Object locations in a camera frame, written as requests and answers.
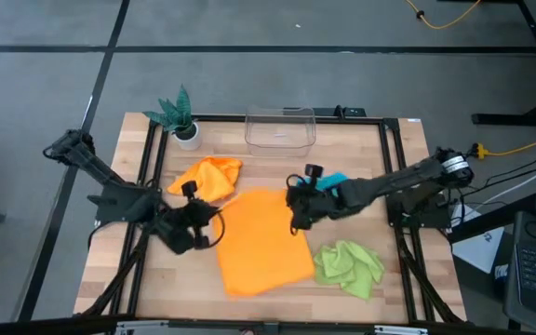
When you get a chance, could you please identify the green plant in white pot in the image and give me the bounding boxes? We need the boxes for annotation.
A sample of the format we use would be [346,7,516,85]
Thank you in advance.
[141,84,203,152]

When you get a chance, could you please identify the yellow floor cable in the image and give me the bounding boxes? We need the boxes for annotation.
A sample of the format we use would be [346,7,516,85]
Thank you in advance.
[405,0,483,31]

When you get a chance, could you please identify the silver metal bracket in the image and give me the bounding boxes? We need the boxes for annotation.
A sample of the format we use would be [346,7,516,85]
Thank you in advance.
[373,325,430,335]
[114,319,170,335]

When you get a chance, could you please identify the lime green microfiber towel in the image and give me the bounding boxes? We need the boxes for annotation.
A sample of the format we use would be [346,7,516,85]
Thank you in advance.
[313,239,385,302]

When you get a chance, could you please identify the white cable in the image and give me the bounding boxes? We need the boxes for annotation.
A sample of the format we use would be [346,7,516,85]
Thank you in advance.
[476,155,536,206]

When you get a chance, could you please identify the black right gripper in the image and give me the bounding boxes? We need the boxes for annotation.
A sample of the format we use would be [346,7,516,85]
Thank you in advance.
[285,163,344,236]

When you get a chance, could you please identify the white cardboard box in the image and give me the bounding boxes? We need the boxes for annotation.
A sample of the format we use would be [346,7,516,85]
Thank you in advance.
[451,204,506,275]

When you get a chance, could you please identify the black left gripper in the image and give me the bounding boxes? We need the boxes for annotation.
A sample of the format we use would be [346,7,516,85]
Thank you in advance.
[155,180,225,256]

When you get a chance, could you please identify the clear plastic bin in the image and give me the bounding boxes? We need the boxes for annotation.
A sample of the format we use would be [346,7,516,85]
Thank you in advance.
[244,104,317,158]

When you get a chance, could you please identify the black table legs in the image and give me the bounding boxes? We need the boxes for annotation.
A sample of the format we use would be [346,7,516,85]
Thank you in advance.
[471,0,536,127]

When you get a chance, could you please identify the black aluminium table frame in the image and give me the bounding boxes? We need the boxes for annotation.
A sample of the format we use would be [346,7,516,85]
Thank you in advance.
[74,114,467,335]

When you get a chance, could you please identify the teal microfiber towel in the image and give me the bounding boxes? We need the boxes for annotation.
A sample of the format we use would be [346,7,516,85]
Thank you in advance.
[295,171,351,199]

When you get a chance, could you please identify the yellow splitter extension cable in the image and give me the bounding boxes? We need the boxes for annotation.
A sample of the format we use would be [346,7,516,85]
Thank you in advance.
[470,141,536,160]

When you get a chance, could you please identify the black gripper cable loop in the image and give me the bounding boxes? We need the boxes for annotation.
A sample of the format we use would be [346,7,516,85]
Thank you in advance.
[210,209,227,248]

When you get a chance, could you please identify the orange microfiber towel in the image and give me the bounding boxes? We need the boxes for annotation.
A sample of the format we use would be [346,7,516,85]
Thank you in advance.
[212,188,316,298]
[167,156,244,204]

